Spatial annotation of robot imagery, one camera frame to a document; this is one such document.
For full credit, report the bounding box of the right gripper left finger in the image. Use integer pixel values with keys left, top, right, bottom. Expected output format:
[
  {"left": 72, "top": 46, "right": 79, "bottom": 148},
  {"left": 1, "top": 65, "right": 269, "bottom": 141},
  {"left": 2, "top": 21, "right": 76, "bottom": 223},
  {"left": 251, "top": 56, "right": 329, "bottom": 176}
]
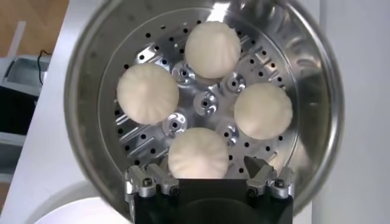
[{"left": 123, "top": 163, "right": 180, "bottom": 202}]

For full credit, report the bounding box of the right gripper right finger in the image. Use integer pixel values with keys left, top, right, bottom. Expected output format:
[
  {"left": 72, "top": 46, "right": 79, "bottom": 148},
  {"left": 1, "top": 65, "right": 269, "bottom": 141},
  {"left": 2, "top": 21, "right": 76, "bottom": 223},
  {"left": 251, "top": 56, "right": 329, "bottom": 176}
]
[{"left": 243, "top": 156, "right": 295, "bottom": 199}]

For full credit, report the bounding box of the white steamed baozi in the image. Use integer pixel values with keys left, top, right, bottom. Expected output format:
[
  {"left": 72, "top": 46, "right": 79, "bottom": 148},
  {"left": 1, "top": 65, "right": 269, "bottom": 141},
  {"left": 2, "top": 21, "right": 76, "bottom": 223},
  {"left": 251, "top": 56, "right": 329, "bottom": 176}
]
[
  {"left": 116, "top": 63, "right": 180, "bottom": 125},
  {"left": 233, "top": 82, "right": 294, "bottom": 141},
  {"left": 167, "top": 127, "right": 230, "bottom": 180},
  {"left": 184, "top": 20, "right": 242, "bottom": 79}
]

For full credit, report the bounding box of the stainless steel steamer basket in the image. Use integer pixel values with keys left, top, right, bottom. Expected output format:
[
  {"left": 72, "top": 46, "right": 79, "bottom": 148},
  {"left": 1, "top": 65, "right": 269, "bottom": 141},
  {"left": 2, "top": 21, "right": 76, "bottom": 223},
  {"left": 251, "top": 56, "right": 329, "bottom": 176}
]
[{"left": 63, "top": 0, "right": 345, "bottom": 220}]

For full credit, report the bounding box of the white round plate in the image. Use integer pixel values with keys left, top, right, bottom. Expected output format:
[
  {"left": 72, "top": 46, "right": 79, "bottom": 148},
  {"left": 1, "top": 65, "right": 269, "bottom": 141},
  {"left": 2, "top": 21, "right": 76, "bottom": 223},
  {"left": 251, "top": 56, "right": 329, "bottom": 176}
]
[{"left": 26, "top": 179, "right": 132, "bottom": 224}]

